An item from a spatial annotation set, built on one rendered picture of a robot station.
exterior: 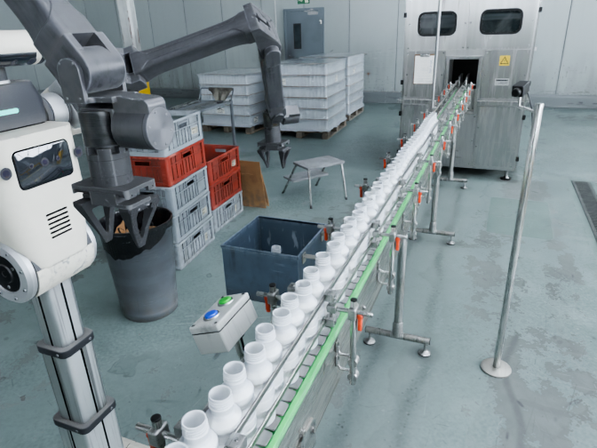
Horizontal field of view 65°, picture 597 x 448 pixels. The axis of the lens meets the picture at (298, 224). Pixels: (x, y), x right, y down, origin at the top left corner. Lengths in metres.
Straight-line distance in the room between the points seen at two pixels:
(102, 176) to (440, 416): 2.03
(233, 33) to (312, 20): 10.60
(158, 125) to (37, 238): 0.61
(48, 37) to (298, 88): 7.11
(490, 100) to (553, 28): 5.61
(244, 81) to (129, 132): 7.60
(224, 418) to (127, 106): 0.48
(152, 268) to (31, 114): 1.82
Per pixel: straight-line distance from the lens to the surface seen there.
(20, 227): 1.17
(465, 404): 2.52
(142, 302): 3.07
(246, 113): 8.30
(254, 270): 1.74
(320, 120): 7.67
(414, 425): 2.37
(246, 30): 1.20
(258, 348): 0.88
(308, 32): 11.82
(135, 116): 0.64
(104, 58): 0.69
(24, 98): 1.26
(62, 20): 0.70
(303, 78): 7.68
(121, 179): 0.70
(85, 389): 1.48
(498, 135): 5.70
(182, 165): 3.61
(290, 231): 1.96
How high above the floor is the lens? 1.69
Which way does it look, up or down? 23 degrees down
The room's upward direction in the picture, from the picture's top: 2 degrees counter-clockwise
